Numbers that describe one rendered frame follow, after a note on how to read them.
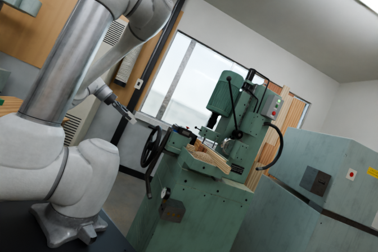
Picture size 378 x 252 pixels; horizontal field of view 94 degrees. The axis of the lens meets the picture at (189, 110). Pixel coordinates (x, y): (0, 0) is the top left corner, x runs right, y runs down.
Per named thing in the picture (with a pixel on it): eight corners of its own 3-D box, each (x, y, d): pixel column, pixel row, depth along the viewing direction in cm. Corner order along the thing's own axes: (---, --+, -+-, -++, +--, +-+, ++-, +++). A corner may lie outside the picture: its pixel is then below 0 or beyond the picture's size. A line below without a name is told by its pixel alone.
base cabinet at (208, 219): (124, 237, 141) (162, 155, 143) (187, 247, 160) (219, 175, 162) (122, 300, 98) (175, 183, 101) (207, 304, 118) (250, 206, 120)
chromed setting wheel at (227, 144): (217, 151, 120) (224, 134, 120) (231, 156, 124) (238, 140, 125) (219, 152, 117) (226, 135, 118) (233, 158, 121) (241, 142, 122)
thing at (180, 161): (167, 146, 141) (170, 142, 141) (190, 154, 148) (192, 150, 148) (181, 167, 103) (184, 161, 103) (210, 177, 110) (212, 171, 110)
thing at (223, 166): (189, 141, 147) (190, 137, 148) (190, 142, 148) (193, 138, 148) (225, 174, 91) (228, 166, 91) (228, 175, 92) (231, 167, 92)
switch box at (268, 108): (260, 114, 128) (268, 94, 128) (269, 119, 131) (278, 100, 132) (265, 115, 122) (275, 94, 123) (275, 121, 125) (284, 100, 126)
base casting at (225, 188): (162, 156, 143) (167, 145, 143) (219, 175, 162) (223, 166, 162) (176, 183, 101) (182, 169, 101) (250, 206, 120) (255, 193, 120)
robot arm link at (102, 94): (107, 84, 106) (114, 91, 108) (95, 94, 105) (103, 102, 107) (104, 84, 98) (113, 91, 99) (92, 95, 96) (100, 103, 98)
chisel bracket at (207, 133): (196, 135, 130) (201, 125, 130) (212, 142, 135) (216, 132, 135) (200, 138, 123) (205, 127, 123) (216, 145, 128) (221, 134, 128)
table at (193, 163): (157, 134, 148) (160, 128, 148) (188, 147, 158) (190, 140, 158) (174, 163, 90) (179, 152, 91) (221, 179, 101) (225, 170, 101)
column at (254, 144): (207, 163, 144) (243, 84, 147) (228, 171, 152) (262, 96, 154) (220, 176, 123) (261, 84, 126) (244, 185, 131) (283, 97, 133)
